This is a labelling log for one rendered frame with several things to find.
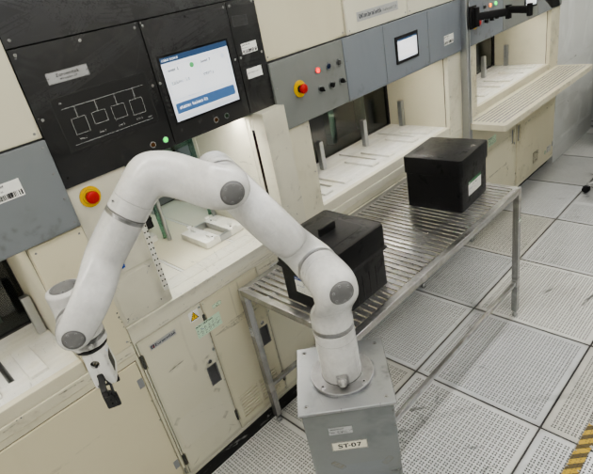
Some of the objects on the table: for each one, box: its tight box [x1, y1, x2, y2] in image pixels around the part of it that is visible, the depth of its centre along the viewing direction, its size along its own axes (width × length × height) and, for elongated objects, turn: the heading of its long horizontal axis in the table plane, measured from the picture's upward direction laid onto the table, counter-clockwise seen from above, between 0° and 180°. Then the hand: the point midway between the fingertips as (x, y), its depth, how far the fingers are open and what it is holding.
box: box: [404, 137, 488, 213], centre depth 236 cm, size 29×29×25 cm
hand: (113, 390), depth 124 cm, fingers open, 8 cm apart
